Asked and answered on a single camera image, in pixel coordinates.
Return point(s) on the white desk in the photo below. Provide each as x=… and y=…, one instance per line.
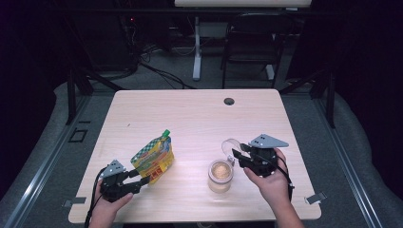
x=197, y=50

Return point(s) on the black metal stand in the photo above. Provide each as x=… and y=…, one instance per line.
x=71, y=95
x=331, y=101

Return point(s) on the dark equipment with red light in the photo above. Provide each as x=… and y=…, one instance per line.
x=130, y=34

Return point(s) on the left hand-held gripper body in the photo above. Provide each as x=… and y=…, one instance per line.
x=115, y=188

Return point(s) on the yellow spouted pouch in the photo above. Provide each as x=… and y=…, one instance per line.
x=153, y=160

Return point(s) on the person's right hand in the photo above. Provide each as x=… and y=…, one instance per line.
x=274, y=186

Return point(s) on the person's left hand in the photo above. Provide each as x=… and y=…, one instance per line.
x=106, y=210

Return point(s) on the grey tape piece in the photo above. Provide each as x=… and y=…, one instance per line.
x=315, y=198
x=76, y=200

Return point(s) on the clear glass jar with lid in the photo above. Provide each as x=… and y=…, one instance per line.
x=220, y=177

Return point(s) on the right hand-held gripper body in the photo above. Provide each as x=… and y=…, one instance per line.
x=261, y=161

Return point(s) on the metal floor rail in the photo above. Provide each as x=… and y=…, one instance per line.
x=348, y=167
x=38, y=177

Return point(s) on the black chair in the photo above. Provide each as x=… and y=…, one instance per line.
x=253, y=38

